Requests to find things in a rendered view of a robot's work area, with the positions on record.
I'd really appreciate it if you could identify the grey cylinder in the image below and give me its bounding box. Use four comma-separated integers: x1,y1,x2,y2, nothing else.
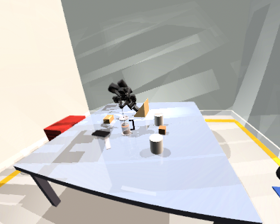
150,134,163,155
154,113,164,126

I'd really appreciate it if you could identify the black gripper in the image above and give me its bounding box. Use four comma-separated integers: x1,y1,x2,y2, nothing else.
112,91,137,107

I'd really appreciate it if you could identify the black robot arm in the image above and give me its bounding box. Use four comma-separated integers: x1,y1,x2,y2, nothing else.
108,79,140,113

